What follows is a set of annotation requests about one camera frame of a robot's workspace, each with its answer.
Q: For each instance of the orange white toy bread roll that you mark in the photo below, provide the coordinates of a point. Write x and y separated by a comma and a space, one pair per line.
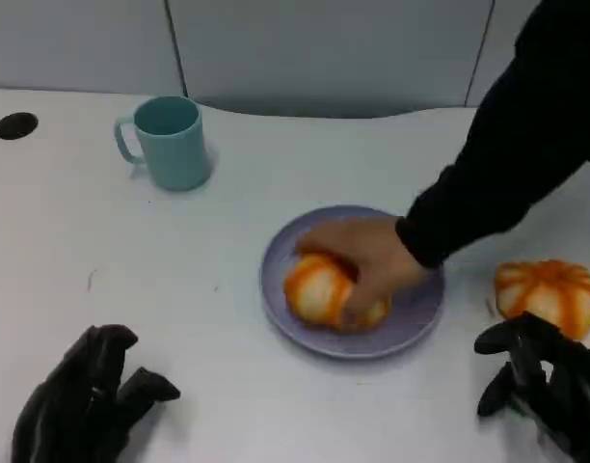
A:
545, 294
314, 289

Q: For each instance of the pale green mug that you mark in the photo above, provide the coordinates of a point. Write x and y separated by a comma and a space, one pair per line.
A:
174, 154

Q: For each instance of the lilac plate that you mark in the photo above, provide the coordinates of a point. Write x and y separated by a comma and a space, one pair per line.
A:
410, 313

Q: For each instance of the person's hand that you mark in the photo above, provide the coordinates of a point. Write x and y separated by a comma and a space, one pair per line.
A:
377, 260

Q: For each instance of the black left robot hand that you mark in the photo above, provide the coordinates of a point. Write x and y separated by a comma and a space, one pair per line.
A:
68, 415

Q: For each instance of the black table grommet hole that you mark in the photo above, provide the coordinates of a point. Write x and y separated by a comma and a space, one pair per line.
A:
15, 126

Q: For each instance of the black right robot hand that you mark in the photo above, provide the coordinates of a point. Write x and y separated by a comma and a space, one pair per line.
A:
565, 386

